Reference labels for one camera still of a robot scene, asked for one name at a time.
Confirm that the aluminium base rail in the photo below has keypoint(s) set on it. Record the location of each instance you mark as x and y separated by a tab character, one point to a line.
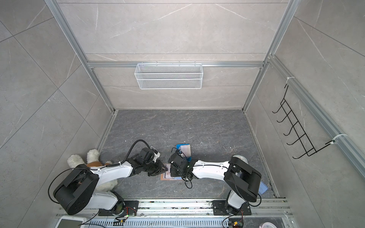
203	207

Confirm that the stack of white cards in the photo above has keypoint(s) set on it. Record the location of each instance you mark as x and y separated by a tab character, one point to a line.
188	158

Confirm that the white tablet device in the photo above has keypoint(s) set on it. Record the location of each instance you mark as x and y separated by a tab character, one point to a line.
71	222

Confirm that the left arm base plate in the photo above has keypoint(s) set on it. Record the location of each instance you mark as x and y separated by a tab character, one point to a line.
129	207

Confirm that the white wire mesh basket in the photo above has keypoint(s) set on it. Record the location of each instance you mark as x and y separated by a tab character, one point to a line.
169	75

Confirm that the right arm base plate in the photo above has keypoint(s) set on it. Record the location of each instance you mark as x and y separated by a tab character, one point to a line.
221	207

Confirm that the black wire hook rack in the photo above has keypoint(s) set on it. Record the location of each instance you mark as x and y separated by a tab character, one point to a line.
297	129

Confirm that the white round alarm clock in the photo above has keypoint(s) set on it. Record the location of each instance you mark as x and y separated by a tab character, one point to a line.
241	158

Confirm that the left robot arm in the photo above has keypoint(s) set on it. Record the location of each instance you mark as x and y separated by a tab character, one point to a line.
79	191

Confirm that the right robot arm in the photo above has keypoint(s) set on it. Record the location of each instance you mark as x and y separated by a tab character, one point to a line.
242	178

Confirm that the blue plastic card tray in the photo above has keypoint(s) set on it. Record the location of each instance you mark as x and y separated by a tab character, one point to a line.
185	149

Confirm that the blue cloth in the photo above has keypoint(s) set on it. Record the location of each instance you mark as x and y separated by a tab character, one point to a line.
262	188

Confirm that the white teddy bear brown shirt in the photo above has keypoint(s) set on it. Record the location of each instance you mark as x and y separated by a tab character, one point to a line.
92	160

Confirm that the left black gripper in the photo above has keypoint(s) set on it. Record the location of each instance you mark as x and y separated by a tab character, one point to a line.
160	169

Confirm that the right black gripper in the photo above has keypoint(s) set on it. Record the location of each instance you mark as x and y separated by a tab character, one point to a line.
173	173

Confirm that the tan leather card holder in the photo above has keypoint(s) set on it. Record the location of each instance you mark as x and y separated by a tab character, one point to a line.
167	175

